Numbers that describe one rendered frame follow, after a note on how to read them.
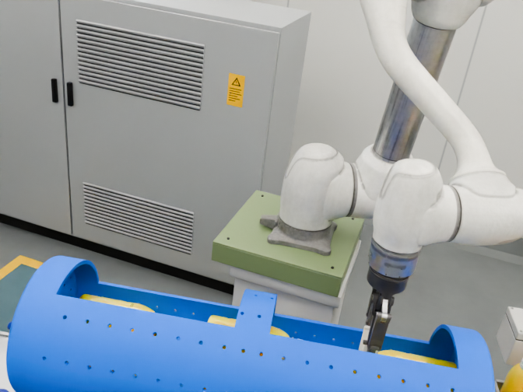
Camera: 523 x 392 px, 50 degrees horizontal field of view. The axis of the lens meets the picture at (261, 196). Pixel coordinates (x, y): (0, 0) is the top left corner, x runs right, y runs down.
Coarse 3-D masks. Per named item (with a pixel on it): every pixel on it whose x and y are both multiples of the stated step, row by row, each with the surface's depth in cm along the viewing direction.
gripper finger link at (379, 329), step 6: (378, 312) 102; (378, 318) 102; (390, 318) 102; (378, 324) 104; (384, 324) 103; (372, 330) 106; (378, 330) 104; (384, 330) 104; (372, 336) 105; (378, 336) 105; (384, 336) 105; (372, 342) 106; (378, 342) 106; (378, 348) 107
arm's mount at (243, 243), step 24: (264, 192) 185; (240, 216) 169; (216, 240) 156; (240, 240) 157; (264, 240) 158; (336, 240) 163; (240, 264) 155; (264, 264) 153; (288, 264) 150; (312, 264) 150; (336, 264) 151; (312, 288) 151; (336, 288) 148
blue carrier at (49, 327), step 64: (64, 256) 117; (64, 320) 102; (128, 320) 102; (192, 320) 102; (256, 320) 103; (64, 384) 102; (128, 384) 101; (192, 384) 99; (256, 384) 98; (320, 384) 98; (384, 384) 97; (448, 384) 97
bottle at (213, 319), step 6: (210, 318) 110; (216, 318) 110; (222, 318) 110; (228, 318) 111; (222, 324) 109; (228, 324) 109; (234, 324) 109; (270, 330) 109; (276, 330) 109; (288, 336) 110
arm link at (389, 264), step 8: (376, 248) 100; (376, 256) 101; (384, 256) 99; (392, 256) 98; (400, 256) 98; (408, 256) 98; (416, 256) 99; (376, 264) 101; (384, 264) 100; (392, 264) 99; (400, 264) 99; (408, 264) 99; (384, 272) 100; (392, 272) 100; (400, 272) 100; (408, 272) 100
